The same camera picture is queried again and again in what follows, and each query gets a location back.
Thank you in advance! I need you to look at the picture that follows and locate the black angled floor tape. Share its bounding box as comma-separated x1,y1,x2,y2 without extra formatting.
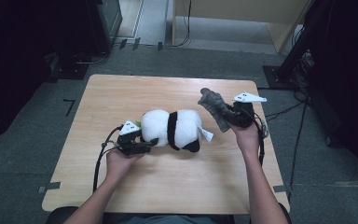
62,98,76,118

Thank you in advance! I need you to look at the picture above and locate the short black floor cable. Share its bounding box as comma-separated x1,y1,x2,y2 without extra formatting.
265,101,307,122

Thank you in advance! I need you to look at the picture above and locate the black slanted stand post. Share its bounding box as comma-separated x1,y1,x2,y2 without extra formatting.
276,0,335,82

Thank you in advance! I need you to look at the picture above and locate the person's dark clothing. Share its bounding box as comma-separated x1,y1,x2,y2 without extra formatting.
102,213,236,224

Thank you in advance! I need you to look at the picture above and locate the black looped floor cable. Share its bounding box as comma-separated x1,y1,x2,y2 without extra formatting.
73,50,110,65

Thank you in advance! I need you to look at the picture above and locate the dark curtain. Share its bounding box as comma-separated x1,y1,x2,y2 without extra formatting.
304,0,358,188
0,0,91,147

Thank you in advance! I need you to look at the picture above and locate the grey tape strip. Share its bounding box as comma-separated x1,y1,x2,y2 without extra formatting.
37,181,62,194
273,184,293,193

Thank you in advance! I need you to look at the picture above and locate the black square stand base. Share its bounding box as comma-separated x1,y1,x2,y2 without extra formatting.
262,64,296,91

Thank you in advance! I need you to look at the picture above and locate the panda plush toy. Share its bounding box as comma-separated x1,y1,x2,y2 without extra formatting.
135,108,214,153

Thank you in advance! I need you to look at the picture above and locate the light wooden cabinet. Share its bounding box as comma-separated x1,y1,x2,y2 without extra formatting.
171,0,312,54

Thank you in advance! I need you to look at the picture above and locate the person's right hand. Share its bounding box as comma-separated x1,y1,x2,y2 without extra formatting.
230,121,261,158

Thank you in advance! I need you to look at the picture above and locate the person's left hand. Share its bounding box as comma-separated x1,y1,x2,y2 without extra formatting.
105,148,146,185

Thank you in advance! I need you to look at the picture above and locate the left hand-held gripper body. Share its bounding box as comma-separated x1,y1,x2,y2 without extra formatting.
116,119,142,157

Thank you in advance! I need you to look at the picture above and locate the black hanging cable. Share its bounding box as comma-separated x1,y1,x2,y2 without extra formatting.
170,0,192,49

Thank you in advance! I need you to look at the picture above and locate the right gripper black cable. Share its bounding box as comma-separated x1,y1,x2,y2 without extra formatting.
251,111,270,168

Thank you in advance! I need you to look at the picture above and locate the grey fuzzy cloth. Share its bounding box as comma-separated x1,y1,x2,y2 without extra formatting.
198,88,236,133

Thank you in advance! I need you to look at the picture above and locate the dark equipment cabinet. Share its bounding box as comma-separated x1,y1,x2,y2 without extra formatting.
85,0,124,56

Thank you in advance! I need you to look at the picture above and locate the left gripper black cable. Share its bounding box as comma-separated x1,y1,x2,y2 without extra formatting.
91,124,124,193

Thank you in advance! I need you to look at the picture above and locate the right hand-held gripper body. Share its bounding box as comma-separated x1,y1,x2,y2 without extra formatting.
229,91,268,129

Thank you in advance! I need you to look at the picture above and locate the long black floor cable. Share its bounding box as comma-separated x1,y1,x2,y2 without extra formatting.
288,98,310,200

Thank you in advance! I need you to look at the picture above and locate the tangled cable bundle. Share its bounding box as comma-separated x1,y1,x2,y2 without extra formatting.
291,49,315,96

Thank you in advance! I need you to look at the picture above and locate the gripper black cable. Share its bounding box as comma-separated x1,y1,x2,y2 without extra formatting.
91,124,124,193
251,111,270,168

